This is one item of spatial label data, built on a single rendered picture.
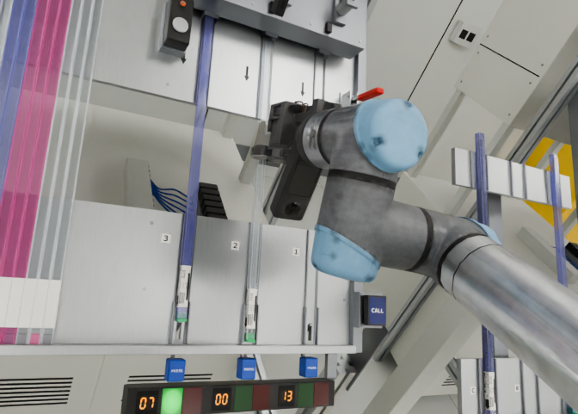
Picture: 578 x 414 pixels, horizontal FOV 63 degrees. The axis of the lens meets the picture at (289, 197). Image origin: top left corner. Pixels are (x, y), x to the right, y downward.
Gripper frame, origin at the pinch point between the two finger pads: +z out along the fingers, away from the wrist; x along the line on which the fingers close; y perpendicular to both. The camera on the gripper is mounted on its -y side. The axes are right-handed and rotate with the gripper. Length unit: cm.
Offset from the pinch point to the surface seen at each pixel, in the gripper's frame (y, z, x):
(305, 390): -36.6, -6.6, -11.3
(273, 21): 23.0, 1.7, 1.0
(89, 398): -62, 50, 15
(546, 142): 64, 155, -284
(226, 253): -16.0, -2.7, 4.5
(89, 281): -21.3, -4.0, 23.8
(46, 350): -29.3, -8.2, 27.9
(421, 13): 108, 138, -139
